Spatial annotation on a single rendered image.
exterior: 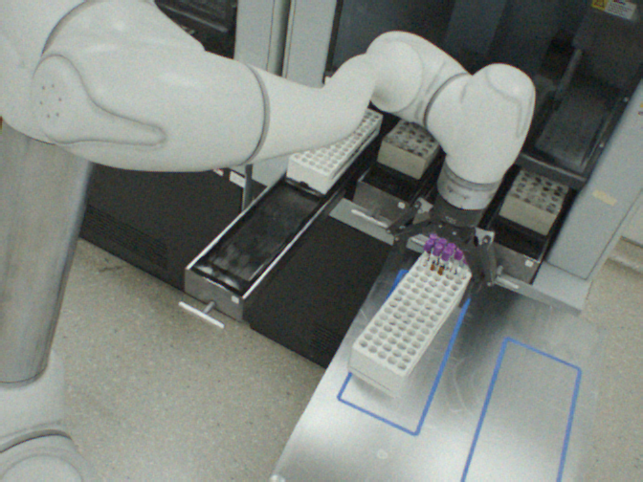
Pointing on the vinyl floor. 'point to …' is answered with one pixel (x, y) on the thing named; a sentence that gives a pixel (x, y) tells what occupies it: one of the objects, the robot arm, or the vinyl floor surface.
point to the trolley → (458, 399)
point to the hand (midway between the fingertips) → (430, 279)
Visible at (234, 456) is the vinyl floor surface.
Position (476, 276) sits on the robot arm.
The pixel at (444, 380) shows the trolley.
